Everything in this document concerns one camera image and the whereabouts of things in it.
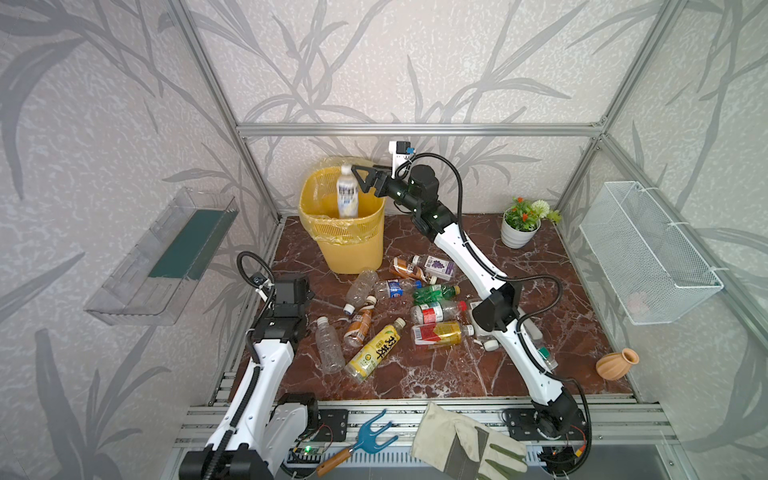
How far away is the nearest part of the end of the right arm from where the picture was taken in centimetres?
71

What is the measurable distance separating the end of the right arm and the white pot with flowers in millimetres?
475

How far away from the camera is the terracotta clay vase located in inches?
29.3
